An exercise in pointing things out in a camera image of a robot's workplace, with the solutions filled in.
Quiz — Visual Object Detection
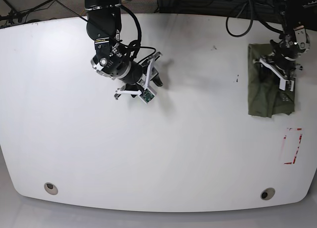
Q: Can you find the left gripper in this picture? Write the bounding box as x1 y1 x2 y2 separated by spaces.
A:
259 26 310 83

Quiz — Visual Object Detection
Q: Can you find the right table grommet hole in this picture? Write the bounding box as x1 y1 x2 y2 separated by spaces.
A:
261 188 275 201

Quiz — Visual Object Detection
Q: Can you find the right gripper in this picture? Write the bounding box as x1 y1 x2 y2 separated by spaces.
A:
91 37 163 97

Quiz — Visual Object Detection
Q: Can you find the left table grommet hole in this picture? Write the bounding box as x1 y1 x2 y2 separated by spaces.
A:
44 182 58 195

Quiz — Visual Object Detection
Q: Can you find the olive green T-shirt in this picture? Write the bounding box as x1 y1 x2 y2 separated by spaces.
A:
248 44 295 118

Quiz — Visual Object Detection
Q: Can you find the red tape rectangle marking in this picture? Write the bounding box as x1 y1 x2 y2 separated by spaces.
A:
281 128 303 165

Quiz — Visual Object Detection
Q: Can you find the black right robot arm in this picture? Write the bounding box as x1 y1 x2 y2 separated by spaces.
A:
85 0 163 104

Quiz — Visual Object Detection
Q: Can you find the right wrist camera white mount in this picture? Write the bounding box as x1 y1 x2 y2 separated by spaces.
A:
114 52 162 104

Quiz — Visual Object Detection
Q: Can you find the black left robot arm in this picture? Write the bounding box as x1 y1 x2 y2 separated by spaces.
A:
246 0 317 89

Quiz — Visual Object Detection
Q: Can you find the table grommet hole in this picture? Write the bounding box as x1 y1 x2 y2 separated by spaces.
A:
44 182 58 195
261 188 275 201

